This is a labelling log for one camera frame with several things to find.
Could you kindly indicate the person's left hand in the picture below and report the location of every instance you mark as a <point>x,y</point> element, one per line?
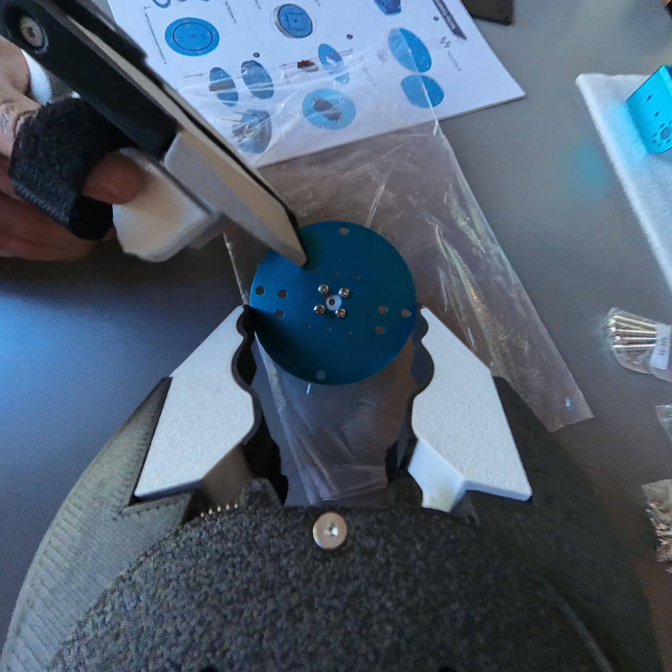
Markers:
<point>42,236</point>

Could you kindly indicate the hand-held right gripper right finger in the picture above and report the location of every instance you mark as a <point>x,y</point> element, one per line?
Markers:
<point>467,430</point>

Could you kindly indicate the white foam sheet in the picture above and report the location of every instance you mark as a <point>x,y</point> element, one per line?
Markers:
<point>603,105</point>

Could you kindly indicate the clear plastic bag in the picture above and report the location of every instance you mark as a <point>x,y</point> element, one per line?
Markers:
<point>472,262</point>

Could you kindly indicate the blue round metal disc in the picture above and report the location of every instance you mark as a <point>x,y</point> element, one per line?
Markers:
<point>294,346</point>

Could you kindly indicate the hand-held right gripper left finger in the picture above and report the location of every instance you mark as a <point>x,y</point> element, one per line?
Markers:
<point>199,420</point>

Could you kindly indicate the black metal plate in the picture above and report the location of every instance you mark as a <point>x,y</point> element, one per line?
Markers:
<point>488,10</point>

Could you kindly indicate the pile of small screw bags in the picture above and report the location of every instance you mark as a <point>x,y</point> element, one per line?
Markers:
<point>630,336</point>

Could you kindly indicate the blue metal U bracket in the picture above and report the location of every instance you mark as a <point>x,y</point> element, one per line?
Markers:
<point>651,115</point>

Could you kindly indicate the white assembly instruction sheet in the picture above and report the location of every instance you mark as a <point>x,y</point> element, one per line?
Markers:
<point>472,78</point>

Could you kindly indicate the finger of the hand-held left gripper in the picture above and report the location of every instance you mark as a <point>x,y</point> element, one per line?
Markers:
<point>231,199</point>
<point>210,141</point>

